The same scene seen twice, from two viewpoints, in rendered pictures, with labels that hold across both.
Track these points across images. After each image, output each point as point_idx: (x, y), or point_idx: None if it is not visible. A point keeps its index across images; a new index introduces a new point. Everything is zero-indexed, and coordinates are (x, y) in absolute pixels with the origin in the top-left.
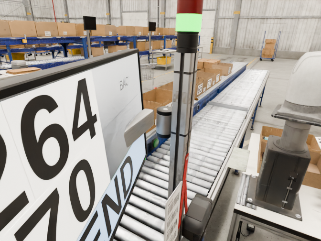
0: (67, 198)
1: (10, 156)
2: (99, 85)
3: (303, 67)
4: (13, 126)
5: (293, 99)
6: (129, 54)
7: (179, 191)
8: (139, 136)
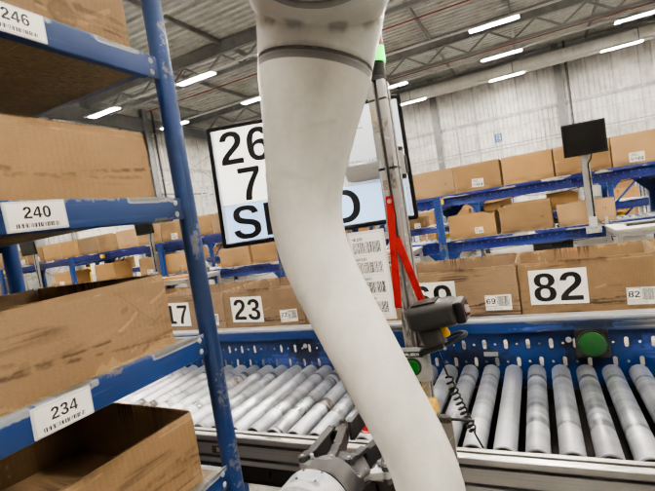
0: (263, 173)
1: (241, 143)
2: None
3: None
4: (244, 134)
5: None
6: (366, 101)
7: (379, 241)
8: (370, 177)
